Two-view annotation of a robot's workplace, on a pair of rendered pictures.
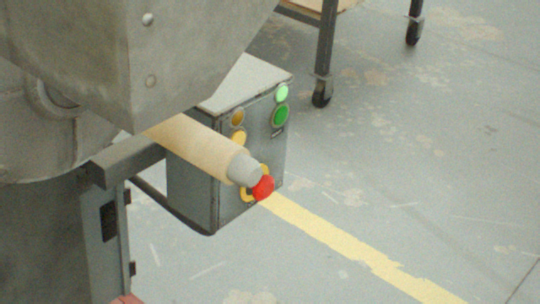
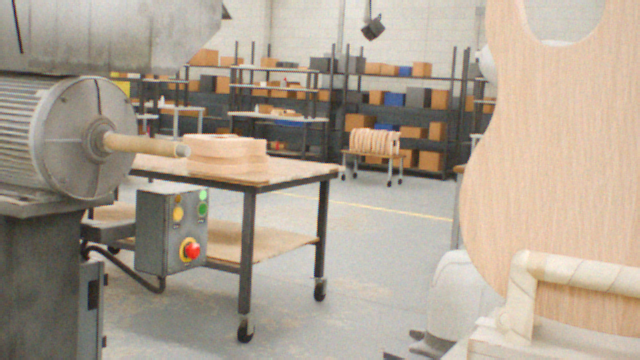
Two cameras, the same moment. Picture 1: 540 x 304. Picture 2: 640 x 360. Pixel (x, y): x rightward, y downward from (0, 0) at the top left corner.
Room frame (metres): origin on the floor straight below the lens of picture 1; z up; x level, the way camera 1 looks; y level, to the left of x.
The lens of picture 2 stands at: (-0.84, -0.06, 1.38)
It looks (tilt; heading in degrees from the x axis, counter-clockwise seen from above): 7 degrees down; 353
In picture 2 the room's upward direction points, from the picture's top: 4 degrees clockwise
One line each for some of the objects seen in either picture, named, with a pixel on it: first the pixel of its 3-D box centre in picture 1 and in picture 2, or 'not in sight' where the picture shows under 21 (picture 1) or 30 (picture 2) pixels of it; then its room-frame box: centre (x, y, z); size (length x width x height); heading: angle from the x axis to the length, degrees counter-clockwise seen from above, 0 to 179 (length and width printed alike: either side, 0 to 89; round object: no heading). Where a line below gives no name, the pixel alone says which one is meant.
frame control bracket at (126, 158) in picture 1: (151, 145); (126, 228); (0.76, 0.17, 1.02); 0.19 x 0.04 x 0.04; 143
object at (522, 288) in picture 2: not in sight; (520, 302); (-0.12, -0.41, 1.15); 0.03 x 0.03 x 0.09
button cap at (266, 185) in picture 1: (258, 184); (190, 250); (0.75, 0.02, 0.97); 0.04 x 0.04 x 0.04; 53
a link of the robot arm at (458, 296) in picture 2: not in sight; (462, 292); (0.82, -0.70, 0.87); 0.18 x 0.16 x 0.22; 94
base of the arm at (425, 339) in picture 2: not in sight; (447, 339); (0.83, -0.67, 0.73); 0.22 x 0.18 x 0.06; 45
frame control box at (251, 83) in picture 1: (182, 146); (144, 236); (0.81, 0.13, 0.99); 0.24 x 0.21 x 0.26; 53
